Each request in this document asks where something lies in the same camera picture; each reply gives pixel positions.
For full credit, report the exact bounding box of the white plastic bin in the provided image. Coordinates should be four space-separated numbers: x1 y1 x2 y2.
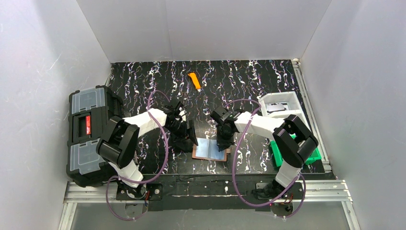
258 91 310 128

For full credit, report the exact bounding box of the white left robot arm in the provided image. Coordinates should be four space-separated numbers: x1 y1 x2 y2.
96 99 198 188

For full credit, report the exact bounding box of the green plastic bin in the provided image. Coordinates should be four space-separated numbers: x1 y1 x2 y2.
270 133 321 169

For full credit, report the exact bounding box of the orange utility knife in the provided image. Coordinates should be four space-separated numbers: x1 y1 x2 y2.
188 72 202 92

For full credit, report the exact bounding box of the light blue credit card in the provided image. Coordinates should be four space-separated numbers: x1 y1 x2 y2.
266 103 289 114

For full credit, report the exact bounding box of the black toolbox with clear lids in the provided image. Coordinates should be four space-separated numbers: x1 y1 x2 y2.
66 85 130 187

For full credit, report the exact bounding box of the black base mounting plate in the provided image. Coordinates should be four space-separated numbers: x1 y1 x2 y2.
116 175 301 211

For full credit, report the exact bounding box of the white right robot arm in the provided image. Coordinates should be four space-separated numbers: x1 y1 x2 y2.
210 107 319 188

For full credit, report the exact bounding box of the aluminium frame rail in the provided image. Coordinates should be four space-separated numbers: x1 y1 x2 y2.
59 180 360 230

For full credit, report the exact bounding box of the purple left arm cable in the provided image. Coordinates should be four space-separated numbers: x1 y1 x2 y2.
105 90 183 221

